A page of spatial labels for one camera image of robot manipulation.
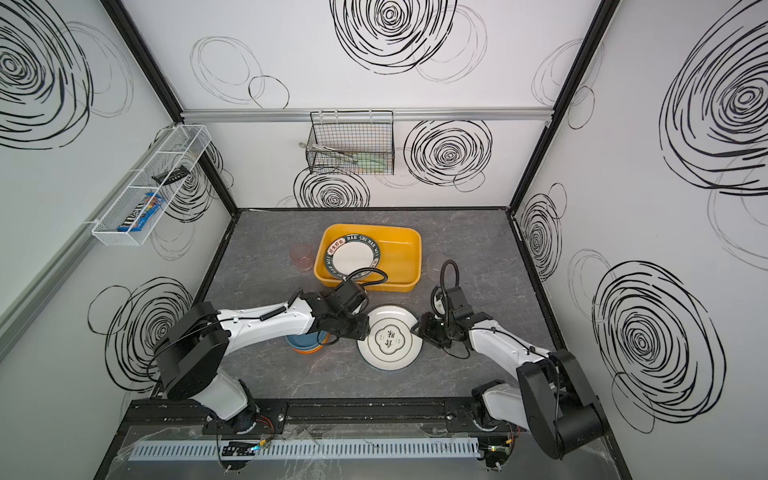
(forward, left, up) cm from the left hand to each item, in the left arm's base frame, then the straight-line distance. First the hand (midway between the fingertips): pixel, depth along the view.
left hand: (370, 332), depth 85 cm
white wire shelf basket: (+26, +58, +31) cm, 71 cm away
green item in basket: (+40, +1, +30) cm, 50 cm away
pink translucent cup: (+25, +25, +1) cm, 35 cm away
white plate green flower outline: (-3, -6, -2) cm, 7 cm away
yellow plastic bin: (+28, -9, -1) cm, 29 cm away
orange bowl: (-7, +14, +3) cm, 16 cm away
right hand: (0, -12, -1) cm, 12 cm away
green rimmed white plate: (+30, +9, -2) cm, 31 cm away
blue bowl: (-5, +16, +6) cm, 18 cm away
